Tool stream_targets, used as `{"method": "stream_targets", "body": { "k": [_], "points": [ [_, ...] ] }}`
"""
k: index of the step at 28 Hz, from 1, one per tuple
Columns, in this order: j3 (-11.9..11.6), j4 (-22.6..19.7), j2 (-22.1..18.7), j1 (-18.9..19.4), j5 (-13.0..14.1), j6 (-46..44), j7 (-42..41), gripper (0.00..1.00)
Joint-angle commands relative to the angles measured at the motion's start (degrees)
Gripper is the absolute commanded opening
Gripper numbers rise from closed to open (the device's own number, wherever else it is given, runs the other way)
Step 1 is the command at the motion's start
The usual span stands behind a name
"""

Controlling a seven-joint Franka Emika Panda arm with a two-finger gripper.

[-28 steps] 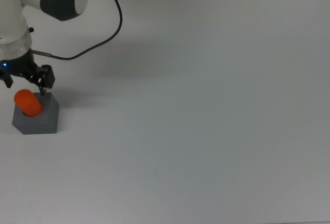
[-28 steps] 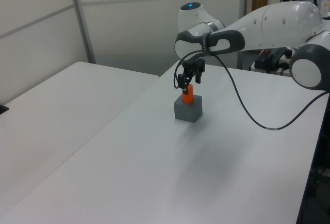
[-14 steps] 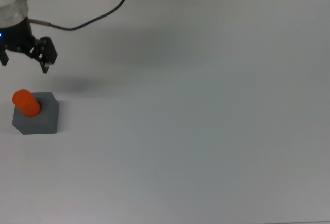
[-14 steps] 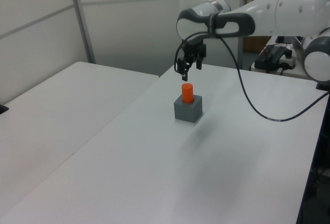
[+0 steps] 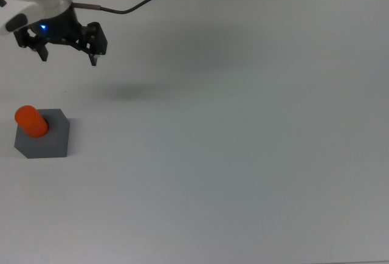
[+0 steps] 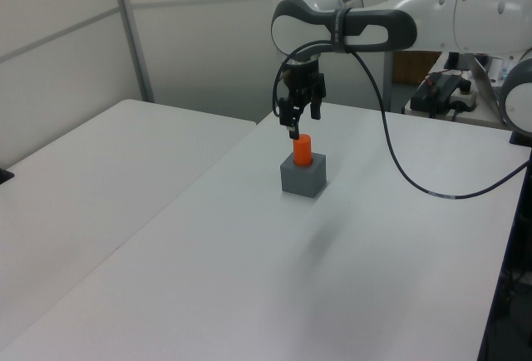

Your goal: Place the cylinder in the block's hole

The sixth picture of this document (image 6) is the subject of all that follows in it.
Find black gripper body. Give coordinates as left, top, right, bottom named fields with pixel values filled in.
left=284, top=60, right=323, bottom=106

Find orange cylinder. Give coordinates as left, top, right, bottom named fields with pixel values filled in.
left=292, top=132, right=313, bottom=166

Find grey block with round hole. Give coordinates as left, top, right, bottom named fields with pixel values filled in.
left=280, top=151, right=328, bottom=199

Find brown cardboard box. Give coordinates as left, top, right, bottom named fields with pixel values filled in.
left=392, top=50, right=441, bottom=87

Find black power supply box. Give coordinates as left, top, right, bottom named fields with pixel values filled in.
left=409, top=72, right=470, bottom=118

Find white power strip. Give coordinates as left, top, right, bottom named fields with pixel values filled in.
left=446, top=85, right=480, bottom=114

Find grey open laptop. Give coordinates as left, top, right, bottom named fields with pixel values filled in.
left=461, top=52, right=502, bottom=107

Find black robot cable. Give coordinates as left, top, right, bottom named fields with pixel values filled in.
left=272, top=7, right=532, bottom=200

